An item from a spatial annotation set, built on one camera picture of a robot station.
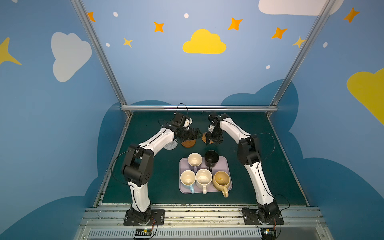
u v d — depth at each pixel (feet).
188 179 2.82
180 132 2.38
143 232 2.39
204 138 3.35
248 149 2.18
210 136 3.11
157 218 2.41
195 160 2.99
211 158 2.89
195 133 2.75
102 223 2.41
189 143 3.39
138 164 1.62
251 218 2.41
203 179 2.83
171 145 3.32
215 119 2.69
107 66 2.98
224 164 3.10
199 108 4.68
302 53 2.83
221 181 2.82
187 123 2.89
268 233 2.40
